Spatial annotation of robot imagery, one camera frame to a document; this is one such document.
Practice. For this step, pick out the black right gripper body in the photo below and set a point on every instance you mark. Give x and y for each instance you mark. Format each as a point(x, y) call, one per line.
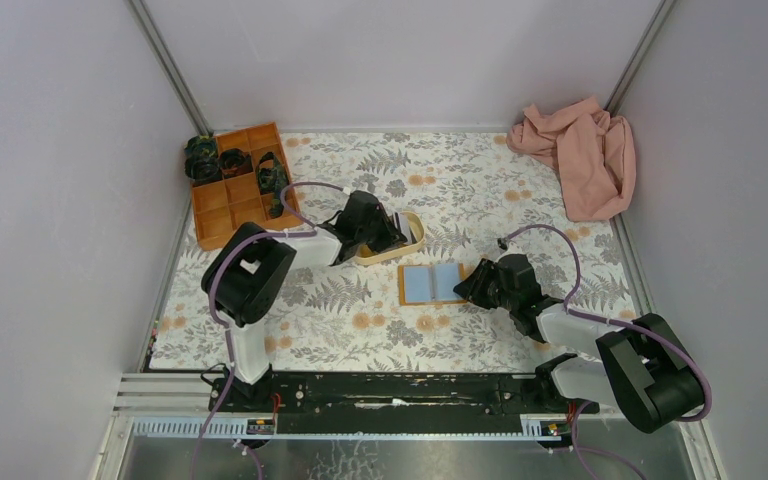
point(480, 283)

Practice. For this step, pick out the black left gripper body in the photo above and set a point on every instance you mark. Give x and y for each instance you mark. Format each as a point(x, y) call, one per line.
point(388, 226)

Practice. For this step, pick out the beige oval plastic tray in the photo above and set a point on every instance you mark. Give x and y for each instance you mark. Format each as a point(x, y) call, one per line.
point(366, 257)

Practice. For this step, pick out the yellow leather card holder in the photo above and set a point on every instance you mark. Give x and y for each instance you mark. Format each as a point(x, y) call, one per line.
point(434, 284)

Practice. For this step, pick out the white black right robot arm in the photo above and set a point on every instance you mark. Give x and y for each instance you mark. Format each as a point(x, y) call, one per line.
point(638, 367)

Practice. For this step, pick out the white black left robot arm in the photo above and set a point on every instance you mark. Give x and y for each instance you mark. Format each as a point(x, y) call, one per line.
point(245, 279)

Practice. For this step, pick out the floral patterned table mat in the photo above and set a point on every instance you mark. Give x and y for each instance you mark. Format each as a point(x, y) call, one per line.
point(468, 189)

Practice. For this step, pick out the orange compartment organizer tray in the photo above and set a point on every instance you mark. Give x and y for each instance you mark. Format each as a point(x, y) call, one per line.
point(232, 182)

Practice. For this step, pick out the pink crumpled cloth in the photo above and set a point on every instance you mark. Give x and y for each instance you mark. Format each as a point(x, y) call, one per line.
point(591, 151)

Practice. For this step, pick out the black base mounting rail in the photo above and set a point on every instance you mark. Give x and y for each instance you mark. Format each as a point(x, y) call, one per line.
point(402, 404)

